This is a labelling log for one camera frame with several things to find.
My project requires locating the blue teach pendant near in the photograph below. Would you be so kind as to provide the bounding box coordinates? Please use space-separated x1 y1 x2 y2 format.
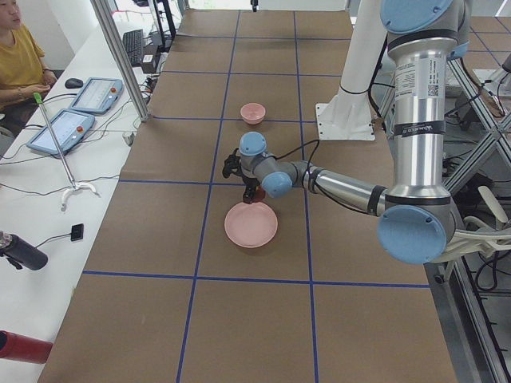
26 109 95 155

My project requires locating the pink bowl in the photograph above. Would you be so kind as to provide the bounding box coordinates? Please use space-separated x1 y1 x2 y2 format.
240 103 266 125

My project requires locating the blue teach pendant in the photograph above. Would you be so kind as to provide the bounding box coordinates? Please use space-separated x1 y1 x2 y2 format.
69 77 124 116
26 109 95 155

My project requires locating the brown paper table cover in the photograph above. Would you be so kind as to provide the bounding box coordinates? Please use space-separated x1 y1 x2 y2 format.
40 10 456 382

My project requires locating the person in yellow shirt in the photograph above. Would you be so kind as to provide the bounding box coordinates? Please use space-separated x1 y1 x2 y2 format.
1 1 57 136

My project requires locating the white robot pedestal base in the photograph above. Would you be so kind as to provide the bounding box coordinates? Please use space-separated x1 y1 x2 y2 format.
315 1 387 141

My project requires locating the red apple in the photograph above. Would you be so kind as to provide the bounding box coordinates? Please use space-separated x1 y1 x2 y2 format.
252 188 266 203

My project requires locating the small black square device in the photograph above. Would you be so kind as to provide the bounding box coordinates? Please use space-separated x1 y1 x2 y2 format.
70 223 85 242

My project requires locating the blue teach pendant far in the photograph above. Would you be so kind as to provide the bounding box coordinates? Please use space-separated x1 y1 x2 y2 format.
69 77 124 116

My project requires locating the grey office chair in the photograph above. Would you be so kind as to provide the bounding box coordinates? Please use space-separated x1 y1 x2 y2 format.
434 186 510 283

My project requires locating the pink plate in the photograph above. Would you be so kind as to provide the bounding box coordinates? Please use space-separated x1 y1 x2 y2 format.
224 203 278 248

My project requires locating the red cylinder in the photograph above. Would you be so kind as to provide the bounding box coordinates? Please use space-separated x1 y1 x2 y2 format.
1 330 53 364

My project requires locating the grabber stick green handle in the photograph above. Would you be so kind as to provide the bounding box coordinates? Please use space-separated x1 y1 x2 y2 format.
33 93 101 211

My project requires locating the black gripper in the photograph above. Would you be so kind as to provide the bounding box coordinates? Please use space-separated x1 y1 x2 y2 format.
242 175 259 204

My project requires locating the aluminium frame post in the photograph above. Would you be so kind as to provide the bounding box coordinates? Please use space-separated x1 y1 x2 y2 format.
90 0 149 122

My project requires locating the black water bottle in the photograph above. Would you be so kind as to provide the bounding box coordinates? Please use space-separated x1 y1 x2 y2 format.
1 231 48 270

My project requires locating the black computer mouse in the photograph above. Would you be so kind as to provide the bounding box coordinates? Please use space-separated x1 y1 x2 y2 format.
65 77 84 89

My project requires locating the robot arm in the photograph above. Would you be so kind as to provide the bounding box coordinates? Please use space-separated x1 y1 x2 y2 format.
223 1 472 264

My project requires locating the black keyboard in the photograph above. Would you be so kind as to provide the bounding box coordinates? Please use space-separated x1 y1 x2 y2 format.
122 29 144 67

